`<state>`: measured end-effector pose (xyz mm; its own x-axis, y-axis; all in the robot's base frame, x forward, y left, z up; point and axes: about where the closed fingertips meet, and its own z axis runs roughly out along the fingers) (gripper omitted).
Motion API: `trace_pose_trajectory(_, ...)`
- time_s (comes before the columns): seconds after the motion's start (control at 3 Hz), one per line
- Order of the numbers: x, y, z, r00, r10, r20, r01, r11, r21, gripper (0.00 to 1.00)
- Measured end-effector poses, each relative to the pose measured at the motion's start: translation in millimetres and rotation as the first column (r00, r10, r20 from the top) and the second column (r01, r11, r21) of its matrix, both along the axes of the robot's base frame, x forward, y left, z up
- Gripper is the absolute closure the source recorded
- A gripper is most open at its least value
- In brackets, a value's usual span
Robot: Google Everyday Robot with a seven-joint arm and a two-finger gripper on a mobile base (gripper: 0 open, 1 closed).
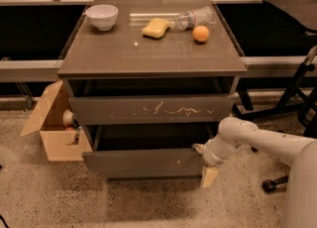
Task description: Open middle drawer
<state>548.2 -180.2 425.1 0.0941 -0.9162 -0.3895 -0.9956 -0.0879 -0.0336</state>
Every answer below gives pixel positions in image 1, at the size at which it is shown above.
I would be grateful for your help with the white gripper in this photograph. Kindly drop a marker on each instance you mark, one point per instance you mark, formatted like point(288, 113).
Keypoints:
point(208, 155)

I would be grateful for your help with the grey drawer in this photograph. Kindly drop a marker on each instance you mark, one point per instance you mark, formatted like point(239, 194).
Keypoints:
point(150, 109)
point(147, 151)

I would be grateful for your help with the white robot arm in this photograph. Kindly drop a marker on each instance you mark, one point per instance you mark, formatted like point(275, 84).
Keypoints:
point(300, 153)

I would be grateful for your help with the grey top drawer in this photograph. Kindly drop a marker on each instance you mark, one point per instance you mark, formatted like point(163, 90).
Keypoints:
point(150, 109)

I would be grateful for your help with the grey drawer cabinet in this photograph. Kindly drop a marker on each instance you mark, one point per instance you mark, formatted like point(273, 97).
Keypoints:
point(123, 62)

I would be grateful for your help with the open cardboard box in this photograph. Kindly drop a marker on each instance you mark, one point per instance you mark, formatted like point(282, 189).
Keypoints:
point(46, 118)

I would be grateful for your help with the orange fruit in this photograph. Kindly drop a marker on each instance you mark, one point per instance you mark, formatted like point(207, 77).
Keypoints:
point(200, 34)

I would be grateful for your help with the red item in box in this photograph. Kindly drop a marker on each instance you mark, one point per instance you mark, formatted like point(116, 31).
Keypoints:
point(69, 129)

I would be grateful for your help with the yellow sponge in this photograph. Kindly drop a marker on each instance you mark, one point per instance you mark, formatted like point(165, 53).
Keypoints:
point(156, 28)

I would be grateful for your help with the white cup in box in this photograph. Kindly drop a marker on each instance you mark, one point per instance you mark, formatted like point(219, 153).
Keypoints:
point(68, 118)

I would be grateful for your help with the clear plastic bottle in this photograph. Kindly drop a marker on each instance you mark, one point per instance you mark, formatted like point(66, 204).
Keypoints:
point(193, 18)

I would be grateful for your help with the black office chair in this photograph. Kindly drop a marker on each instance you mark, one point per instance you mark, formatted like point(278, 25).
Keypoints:
point(301, 16)

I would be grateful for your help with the white bowl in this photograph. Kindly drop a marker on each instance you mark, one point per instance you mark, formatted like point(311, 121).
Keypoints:
point(103, 16)

